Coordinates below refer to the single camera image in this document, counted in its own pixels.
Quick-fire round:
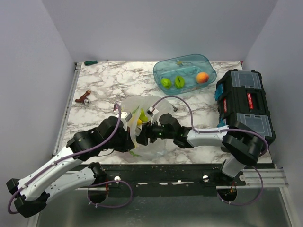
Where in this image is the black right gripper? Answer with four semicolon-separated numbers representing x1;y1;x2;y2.
134;118;175;146

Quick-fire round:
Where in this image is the yellow fake fruit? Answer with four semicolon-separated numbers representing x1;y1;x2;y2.
137;119;143;125

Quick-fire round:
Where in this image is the clear plastic bag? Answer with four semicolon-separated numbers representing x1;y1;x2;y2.
121;96;173;163

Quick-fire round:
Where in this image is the green fake fruit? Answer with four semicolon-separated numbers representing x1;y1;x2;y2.
160;78;172;89

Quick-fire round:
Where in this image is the green fake starfruit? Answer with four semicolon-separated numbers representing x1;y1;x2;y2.
175;75;185;89

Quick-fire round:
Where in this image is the dark green fake avocado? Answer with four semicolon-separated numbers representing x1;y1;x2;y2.
139;109;148;122

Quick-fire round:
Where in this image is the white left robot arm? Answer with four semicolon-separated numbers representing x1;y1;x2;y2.
6;112;134;218

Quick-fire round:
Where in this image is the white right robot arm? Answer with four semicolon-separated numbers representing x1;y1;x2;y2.
135;113;268;185

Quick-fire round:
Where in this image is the orange fake peach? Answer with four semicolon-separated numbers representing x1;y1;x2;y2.
196;72;209;84

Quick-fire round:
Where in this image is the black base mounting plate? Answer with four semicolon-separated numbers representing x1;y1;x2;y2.
94;164;245;197

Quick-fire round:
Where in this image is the brown metal-tipped tool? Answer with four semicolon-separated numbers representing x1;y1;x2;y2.
75;90;91;105

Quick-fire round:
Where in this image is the teal plastic tray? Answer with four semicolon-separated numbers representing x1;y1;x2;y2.
153;54;217;95

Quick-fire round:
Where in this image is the black tool box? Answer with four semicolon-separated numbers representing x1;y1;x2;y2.
214;69;276;145

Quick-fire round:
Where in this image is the green handled screwdriver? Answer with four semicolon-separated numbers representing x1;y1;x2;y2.
84;59;108;66

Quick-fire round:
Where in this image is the aluminium side rail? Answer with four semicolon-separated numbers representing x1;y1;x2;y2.
52;62;82;157

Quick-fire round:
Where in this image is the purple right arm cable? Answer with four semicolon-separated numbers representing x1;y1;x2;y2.
151;96;269;206

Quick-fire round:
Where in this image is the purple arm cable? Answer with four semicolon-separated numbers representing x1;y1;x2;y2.
7;103;133;215
151;96;269;206

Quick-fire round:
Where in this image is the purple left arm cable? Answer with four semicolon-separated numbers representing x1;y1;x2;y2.
7;103;133;215

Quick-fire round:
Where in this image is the aluminium front rail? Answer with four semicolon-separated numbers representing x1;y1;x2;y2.
54;169;289;190

